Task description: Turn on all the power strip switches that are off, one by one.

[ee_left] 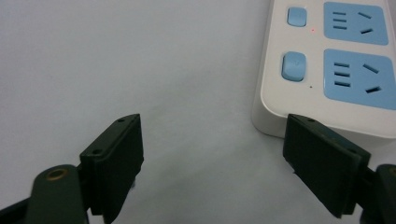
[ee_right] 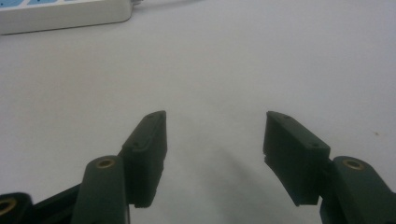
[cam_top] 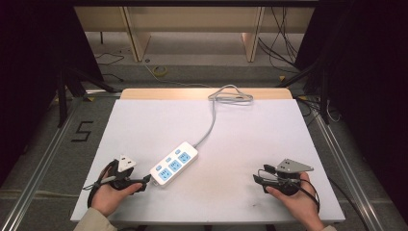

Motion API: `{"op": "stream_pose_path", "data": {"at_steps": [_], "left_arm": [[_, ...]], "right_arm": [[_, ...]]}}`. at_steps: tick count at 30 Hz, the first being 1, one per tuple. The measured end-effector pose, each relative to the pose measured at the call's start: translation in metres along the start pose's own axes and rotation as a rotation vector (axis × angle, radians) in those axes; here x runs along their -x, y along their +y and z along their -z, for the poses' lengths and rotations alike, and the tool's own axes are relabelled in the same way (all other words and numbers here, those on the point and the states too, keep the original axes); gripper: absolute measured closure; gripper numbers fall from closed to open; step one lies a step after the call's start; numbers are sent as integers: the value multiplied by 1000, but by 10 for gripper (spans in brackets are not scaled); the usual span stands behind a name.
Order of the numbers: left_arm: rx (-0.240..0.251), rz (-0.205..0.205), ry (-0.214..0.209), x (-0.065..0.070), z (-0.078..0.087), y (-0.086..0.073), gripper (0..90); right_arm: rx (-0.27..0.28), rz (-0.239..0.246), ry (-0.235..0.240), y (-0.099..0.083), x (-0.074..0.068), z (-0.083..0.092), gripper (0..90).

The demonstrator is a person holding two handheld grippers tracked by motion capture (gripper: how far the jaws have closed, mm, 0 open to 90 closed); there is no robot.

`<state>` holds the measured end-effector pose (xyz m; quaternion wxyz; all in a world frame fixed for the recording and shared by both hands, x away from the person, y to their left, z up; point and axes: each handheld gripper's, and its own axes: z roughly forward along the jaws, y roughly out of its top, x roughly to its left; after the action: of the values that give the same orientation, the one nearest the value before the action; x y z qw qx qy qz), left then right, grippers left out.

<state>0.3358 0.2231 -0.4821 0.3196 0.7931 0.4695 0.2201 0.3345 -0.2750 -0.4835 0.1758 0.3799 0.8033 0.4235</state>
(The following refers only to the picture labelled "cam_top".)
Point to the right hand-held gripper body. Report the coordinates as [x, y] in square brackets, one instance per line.
[286, 179]

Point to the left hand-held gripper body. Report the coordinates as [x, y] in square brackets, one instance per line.
[123, 174]

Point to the white power strip blue sockets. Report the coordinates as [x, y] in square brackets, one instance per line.
[173, 164]

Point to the person's left hand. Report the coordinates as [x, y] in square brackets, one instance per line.
[109, 197]

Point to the person's right hand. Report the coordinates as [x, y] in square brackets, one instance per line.
[300, 205]

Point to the white board mat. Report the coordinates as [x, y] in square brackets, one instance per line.
[243, 144]

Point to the black metal stand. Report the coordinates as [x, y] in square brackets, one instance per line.
[324, 96]
[69, 86]

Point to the light wooden table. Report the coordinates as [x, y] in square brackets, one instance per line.
[179, 93]

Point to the yellow tape roll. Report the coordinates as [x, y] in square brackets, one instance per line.
[159, 71]

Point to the black curtain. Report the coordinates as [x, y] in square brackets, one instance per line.
[35, 73]
[369, 89]

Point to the beige wooden shelf unit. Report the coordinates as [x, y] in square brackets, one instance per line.
[192, 22]

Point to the aluminium floor rail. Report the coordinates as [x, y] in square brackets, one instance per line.
[349, 173]
[38, 166]

